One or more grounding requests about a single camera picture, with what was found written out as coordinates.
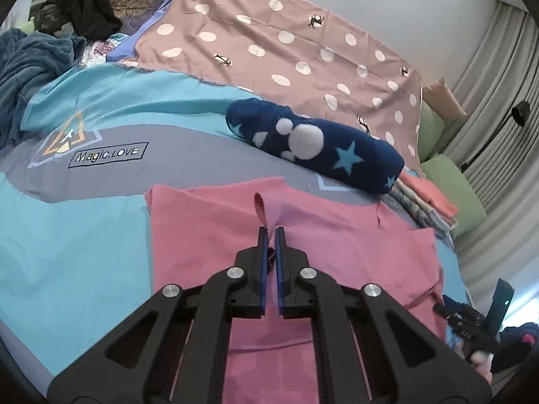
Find beige pillow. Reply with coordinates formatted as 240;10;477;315
422;78;468;123

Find stack of folded clothes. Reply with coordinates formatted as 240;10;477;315
388;168;458;240

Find green pillow near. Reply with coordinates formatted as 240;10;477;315
421;155;487;239

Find navy star plush pillow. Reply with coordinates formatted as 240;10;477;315
226;98;405;194

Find dark blue clothes pile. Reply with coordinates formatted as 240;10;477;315
1;28;86;147

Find black floor lamp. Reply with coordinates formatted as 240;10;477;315
458;100;533;173

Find right white gloved hand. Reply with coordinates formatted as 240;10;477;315
458;341;493;384

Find green pillow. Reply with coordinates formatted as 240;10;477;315
421;155;487;239
417;101;445;162

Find blue grey bed sheet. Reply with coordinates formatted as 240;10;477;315
1;64;375;392

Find dark clothes on chair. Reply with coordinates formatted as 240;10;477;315
493;322;538;373

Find grey striped curtain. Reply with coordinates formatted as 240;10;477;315
441;3;538;310

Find pink polka dot blanket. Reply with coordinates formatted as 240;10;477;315
127;0;422;171

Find pink garment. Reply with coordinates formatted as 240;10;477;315
146;178;446;403

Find green pillow far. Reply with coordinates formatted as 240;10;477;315
417;101;445;162

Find black garment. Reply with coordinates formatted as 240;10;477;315
34;0;122;41

